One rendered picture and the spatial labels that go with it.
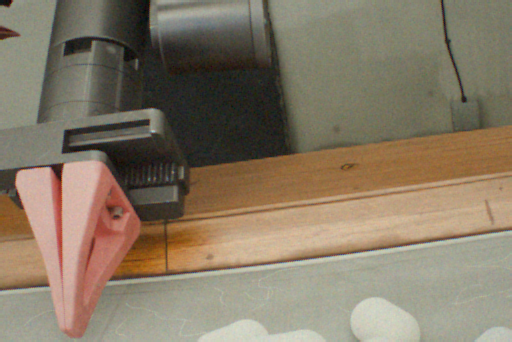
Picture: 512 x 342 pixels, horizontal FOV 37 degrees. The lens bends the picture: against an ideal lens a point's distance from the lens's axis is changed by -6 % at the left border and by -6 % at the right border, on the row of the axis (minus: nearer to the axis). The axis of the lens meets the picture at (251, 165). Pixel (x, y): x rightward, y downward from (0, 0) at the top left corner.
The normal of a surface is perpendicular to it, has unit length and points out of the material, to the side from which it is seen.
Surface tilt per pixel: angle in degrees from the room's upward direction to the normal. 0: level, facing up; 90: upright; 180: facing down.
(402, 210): 45
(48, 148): 41
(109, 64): 54
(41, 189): 62
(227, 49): 116
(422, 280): 0
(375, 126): 88
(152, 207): 131
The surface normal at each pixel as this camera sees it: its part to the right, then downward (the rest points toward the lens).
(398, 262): -0.17, -0.94
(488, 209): -0.17, -0.43
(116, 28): 0.57, -0.43
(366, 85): -0.15, 0.33
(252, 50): -0.01, 0.71
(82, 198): -0.15, -0.15
